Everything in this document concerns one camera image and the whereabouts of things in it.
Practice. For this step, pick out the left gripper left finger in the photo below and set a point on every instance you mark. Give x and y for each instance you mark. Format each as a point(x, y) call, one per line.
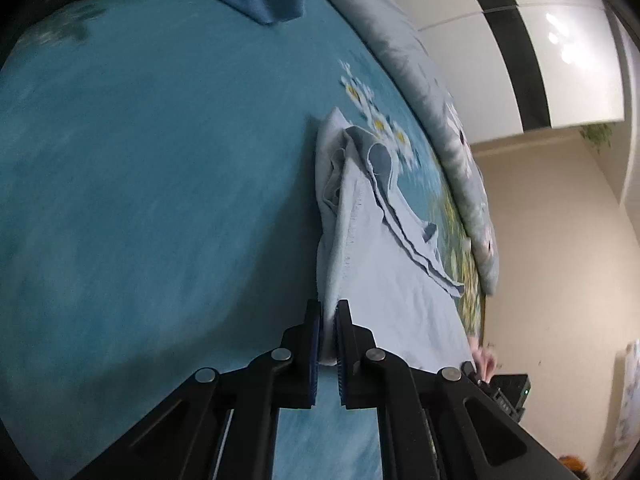
point(221, 425)

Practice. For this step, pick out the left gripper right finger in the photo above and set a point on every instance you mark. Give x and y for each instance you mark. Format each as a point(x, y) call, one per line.
point(433, 425)

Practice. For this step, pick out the light blue shirt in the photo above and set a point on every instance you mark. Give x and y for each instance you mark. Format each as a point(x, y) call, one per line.
point(377, 255)

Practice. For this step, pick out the person's right hand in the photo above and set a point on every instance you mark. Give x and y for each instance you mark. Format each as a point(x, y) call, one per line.
point(484, 359)

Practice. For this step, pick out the teal floral bed blanket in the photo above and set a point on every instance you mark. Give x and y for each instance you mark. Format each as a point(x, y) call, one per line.
point(158, 211)

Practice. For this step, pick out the green plant on wardrobe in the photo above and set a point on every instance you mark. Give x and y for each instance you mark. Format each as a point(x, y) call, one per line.
point(598, 135)

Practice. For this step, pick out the white wardrobe with black stripe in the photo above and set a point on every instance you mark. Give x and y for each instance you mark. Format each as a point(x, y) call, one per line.
point(514, 66)

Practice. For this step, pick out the light blue floral quilt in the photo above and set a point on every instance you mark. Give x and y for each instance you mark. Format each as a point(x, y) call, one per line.
point(389, 33)

